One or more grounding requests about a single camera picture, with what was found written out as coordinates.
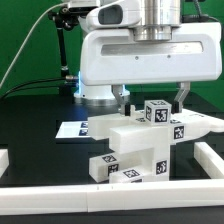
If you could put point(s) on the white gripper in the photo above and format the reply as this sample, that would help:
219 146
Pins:
145 41

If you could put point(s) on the white chair backrest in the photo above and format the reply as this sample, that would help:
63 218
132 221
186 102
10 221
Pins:
128 134

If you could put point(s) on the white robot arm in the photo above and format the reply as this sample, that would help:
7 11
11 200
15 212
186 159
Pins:
100 90

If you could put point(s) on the white marker base sheet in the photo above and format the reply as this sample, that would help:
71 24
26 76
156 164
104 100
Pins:
73 129

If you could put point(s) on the white block far left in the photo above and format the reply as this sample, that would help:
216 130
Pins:
4 161

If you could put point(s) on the white boundary frame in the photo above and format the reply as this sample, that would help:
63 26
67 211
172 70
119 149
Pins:
111 197

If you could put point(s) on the overhead camera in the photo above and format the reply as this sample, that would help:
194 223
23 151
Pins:
81 6

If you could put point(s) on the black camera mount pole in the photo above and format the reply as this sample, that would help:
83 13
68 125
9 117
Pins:
64 20

